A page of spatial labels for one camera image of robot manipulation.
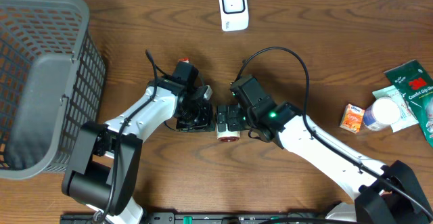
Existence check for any red box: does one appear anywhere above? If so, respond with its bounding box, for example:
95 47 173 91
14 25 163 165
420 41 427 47
179 58 189 63

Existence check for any orange Kleenex tissue pack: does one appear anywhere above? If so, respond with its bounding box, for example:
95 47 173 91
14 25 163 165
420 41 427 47
340 104 365 133

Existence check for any white cotton swab tub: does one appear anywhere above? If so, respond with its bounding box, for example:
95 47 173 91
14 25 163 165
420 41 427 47
363 97 401 131

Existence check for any green 3M gloves package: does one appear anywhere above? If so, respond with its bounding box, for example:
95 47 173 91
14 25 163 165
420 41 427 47
384 60 432 146

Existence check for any green lid jar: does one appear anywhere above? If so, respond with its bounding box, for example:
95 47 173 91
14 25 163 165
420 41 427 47
216 131 240 142

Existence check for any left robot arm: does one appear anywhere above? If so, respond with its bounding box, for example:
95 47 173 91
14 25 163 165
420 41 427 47
62 62 216 223

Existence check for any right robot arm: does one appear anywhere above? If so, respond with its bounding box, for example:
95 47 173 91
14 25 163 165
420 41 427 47
215 75 432 223

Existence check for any white barcode scanner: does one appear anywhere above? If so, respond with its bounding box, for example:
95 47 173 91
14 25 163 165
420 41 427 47
219 0 249 32

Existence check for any grey plastic shopping basket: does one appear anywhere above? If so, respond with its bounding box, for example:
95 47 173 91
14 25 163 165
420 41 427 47
1 0 106 180

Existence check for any black left camera cable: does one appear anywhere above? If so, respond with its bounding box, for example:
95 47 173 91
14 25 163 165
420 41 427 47
93 49 177 224

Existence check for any black camera cable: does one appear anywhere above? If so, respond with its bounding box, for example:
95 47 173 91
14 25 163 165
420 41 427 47
235 46 433 222
93 49 177 224

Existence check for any black mounting rail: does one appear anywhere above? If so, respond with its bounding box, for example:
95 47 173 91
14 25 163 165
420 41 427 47
60 211 329 224

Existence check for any black right camera cable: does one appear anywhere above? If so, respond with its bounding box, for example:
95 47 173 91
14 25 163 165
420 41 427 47
235 46 433 222

